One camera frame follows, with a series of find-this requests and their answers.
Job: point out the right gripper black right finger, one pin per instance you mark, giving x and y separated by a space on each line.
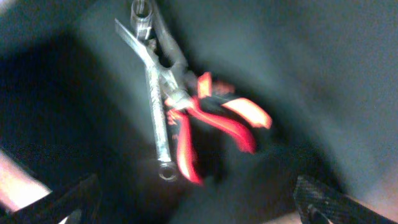
319 203

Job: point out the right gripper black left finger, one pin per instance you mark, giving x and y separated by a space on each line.
79 202

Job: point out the black gift box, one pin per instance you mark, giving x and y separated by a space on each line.
74 101

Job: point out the orange black long-nose pliers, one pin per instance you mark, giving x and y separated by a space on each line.
179 84

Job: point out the silver ring wrench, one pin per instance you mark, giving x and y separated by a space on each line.
157 115

